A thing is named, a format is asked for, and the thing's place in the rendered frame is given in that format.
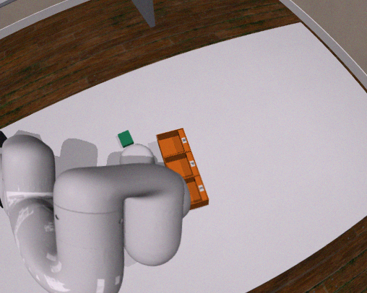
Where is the orange three-compartment tray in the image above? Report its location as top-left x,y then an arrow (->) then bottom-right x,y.
157,128 -> 209,210

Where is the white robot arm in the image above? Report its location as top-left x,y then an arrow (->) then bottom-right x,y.
0,134 -> 191,293

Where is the green rectangular block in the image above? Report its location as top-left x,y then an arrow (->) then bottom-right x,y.
118,130 -> 134,148

